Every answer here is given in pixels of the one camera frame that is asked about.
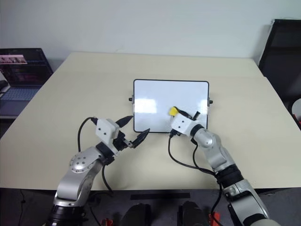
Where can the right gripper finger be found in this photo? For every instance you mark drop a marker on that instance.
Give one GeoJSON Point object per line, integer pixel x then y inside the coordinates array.
{"type": "Point", "coordinates": [181, 112]}

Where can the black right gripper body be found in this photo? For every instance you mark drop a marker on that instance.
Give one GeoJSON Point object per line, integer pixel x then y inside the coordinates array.
{"type": "Point", "coordinates": [194, 117]}

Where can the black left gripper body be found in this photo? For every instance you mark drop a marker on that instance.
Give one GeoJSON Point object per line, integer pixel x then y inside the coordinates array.
{"type": "Point", "coordinates": [120, 142]}

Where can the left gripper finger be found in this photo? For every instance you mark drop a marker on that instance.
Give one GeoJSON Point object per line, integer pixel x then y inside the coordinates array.
{"type": "Point", "coordinates": [141, 139]}
{"type": "Point", "coordinates": [123, 121]}

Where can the yellow and black eraser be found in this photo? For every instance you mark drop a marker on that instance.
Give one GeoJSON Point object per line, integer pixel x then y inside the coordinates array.
{"type": "Point", "coordinates": [172, 111]}

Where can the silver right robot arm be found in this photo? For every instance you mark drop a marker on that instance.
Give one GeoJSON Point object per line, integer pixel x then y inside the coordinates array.
{"type": "Point", "coordinates": [211, 143]}

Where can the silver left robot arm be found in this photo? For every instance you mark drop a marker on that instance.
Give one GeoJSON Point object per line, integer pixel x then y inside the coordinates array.
{"type": "Point", "coordinates": [80, 164]}

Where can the black-framed tabletop whiteboard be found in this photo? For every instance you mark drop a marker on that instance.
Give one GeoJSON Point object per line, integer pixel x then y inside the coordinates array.
{"type": "Point", "coordinates": [150, 94]}

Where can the flat black bar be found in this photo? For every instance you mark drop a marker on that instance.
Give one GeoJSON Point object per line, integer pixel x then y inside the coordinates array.
{"type": "Point", "coordinates": [160, 196]}

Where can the red clamp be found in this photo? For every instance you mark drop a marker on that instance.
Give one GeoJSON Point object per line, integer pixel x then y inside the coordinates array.
{"type": "Point", "coordinates": [215, 219]}
{"type": "Point", "coordinates": [107, 221]}

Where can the dark rounded shape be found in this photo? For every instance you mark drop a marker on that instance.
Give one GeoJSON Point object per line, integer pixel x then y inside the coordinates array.
{"type": "Point", "coordinates": [192, 213]}

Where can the white round object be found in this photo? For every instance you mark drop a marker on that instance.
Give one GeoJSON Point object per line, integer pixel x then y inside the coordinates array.
{"type": "Point", "coordinates": [296, 107]}

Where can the large black leaning panel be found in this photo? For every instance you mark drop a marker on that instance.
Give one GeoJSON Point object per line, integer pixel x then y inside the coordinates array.
{"type": "Point", "coordinates": [284, 58]}

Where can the open laptop computer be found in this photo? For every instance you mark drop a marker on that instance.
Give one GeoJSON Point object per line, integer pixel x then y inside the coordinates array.
{"type": "Point", "coordinates": [22, 70]}

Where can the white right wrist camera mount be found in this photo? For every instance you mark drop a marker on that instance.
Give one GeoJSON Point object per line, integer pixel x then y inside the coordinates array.
{"type": "Point", "coordinates": [181, 124]}

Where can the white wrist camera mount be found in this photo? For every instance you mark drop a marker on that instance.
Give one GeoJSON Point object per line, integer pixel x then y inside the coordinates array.
{"type": "Point", "coordinates": [104, 129]}
{"type": "Point", "coordinates": [181, 124]}

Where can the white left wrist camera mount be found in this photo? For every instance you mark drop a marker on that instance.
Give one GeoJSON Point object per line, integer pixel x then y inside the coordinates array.
{"type": "Point", "coordinates": [104, 129]}

